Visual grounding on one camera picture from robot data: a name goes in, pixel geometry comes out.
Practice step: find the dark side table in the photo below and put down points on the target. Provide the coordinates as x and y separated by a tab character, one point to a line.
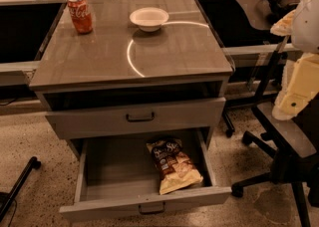
263	58

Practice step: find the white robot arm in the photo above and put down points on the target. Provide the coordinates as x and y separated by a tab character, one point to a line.
305	27

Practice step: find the open lower drawer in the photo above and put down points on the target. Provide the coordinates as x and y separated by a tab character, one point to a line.
117	178

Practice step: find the red cola can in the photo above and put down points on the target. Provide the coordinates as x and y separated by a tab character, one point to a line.
80	15

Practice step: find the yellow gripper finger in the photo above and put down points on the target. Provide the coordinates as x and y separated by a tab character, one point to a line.
283	27
300	85

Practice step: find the closed upper drawer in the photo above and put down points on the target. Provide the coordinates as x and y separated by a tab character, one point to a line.
136	118

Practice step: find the black floor stand leg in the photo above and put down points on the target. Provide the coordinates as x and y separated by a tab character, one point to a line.
7	198

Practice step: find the black office chair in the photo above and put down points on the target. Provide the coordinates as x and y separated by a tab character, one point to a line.
295	159

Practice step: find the white bowl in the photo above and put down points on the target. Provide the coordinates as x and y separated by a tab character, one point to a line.
149	19

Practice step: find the brown chip bag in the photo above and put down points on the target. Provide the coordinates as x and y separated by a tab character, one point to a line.
176	169

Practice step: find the grey drawer cabinet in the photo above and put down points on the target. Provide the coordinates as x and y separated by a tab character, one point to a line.
118	64

